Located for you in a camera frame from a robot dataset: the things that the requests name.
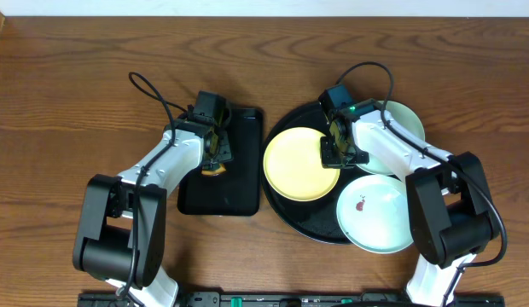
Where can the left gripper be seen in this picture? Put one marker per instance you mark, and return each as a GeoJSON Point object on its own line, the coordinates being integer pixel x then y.
{"type": "Point", "coordinates": [222, 154]}

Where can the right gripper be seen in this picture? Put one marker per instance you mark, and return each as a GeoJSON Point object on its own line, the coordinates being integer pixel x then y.
{"type": "Point", "coordinates": [328, 160]}

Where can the yellow sponge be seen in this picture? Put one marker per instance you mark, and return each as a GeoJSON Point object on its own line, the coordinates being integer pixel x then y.
{"type": "Point", "coordinates": [213, 170]}

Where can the yellow plate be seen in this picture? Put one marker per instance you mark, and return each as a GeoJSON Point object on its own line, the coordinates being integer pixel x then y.
{"type": "Point", "coordinates": [293, 167]}

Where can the light green plate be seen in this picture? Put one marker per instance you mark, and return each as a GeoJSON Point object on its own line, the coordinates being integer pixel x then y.
{"type": "Point", "coordinates": [410, 121]}
{"type": "Point", "coordinates": [372, 212]}

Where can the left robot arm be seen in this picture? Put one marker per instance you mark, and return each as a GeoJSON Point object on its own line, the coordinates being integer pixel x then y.
{"type": "Point", "coordinates": [122, 225]}

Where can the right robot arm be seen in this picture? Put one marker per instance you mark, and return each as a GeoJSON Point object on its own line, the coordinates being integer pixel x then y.
{"type": "Point", "coordinates": [449, 212]}

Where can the rectangular black tray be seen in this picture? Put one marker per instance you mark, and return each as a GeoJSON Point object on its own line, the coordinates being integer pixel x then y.
{"type": "Point", "coordinates": [236, 190]}

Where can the round black tray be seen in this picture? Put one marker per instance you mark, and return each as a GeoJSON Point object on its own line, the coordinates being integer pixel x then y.
{"type": "Point", "coordinates": [314, 219]}

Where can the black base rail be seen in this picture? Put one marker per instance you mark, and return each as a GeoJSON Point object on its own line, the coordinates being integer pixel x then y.
{"type": "Point", "coordinates": [213, 299]}

